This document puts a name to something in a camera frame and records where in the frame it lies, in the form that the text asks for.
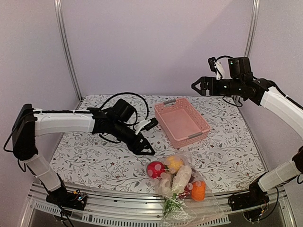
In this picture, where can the clear zip top bag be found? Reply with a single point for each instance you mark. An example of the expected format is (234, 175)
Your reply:
(187, 200)

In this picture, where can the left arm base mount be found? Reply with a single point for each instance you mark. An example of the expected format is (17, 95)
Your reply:
(62, 198)

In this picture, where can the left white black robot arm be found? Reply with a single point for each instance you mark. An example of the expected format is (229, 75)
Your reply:
(31, 123)

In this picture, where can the floral patterned table mat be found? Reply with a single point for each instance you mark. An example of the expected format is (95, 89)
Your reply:
(227, 159)

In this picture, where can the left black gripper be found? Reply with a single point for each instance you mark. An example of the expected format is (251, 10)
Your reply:
(137, 149)

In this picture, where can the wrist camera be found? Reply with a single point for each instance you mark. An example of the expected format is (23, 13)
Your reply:
(145, 125)
(216, 67)

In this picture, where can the red apple toy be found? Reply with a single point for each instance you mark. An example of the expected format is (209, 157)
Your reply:
(186, 193)

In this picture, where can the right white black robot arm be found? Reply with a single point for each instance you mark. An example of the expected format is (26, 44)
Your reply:
(264, 93)

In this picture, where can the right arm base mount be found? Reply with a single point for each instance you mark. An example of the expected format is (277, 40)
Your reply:
(253, 204)

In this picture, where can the right aluminium vertical post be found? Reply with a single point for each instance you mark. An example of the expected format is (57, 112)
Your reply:
(252, 27)

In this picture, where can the left aluminium vertical post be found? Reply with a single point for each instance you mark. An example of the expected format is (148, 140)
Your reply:
(66, 48)

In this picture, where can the white radish toy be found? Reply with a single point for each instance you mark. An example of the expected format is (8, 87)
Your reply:
(171, 203)

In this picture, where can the aluminium vertical post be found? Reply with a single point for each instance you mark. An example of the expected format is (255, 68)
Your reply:
(252, 27)
(66, 48)

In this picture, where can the aluminium front rail frame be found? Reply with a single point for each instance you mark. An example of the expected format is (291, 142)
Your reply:
(106, 208)

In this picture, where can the yellow lemon toy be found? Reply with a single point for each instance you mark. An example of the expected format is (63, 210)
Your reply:
(173, 163)

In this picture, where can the pink perforated plastic basket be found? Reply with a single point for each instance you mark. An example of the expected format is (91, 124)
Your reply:
(181, 122)

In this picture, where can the orange tangerine toy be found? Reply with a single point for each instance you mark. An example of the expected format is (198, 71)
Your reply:
(198, 191)

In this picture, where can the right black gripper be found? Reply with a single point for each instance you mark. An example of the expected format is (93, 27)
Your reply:
(205, 86)

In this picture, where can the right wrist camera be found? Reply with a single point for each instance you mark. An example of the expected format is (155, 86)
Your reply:
(216, 67)

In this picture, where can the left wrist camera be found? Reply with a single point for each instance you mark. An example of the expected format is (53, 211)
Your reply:
(145, 125)

